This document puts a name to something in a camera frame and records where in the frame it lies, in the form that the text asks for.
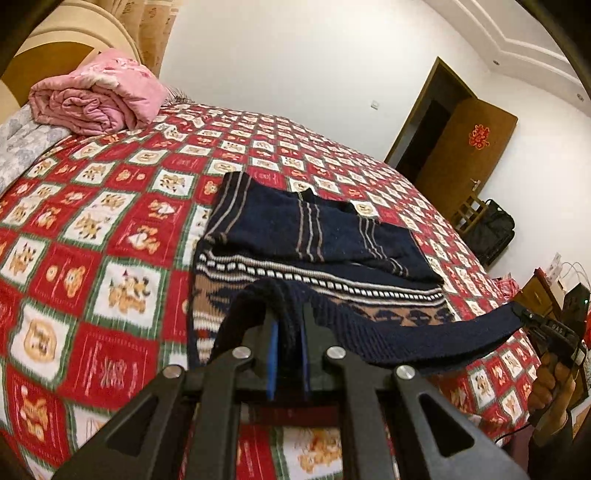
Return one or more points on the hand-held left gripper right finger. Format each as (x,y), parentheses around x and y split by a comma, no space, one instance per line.
(305,360)

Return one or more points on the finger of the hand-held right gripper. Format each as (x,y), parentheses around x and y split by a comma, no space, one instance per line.
(531,318)

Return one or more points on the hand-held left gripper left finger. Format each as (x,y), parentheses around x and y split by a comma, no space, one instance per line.
(272,360)

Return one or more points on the navy patterned knit sweater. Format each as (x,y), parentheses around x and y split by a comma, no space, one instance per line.
(346,240)

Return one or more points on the person's right hand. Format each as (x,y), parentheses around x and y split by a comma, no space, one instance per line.
(547,385)

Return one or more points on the red bag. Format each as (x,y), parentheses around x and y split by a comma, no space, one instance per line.
(511,286)

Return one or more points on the black bag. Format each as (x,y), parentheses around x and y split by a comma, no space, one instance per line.
(494,233)

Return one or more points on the wooden chair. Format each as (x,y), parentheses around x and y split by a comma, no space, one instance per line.
(466,214)

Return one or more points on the brown wooden door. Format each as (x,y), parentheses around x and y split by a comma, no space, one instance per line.
(466,166)

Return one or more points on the red paper door decoration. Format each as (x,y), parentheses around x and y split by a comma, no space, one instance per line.
(479,135)

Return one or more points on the red checked bed cover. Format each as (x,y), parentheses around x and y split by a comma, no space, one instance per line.
(115,230)

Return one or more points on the grey striped cloth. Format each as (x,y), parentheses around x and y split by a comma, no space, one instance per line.
(178,94)

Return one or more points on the folded pink quilt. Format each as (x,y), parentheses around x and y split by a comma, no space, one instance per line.
(106,92)

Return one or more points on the grey floral pillow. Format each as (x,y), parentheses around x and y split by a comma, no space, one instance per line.
(23,143)

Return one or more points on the beige patterned curtain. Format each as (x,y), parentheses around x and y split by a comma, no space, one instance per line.
(152,32)

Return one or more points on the cream and brown headboard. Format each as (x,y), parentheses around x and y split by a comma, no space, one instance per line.
(60,50)

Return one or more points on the dark brown door frame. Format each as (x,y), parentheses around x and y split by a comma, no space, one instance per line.
(414,105)

